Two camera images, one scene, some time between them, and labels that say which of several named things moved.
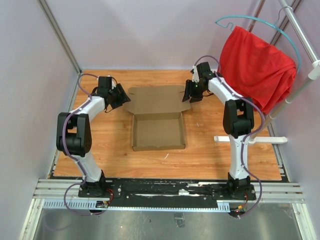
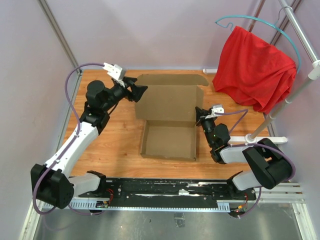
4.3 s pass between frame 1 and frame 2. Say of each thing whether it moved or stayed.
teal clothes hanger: stayed
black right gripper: moved
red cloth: stayed
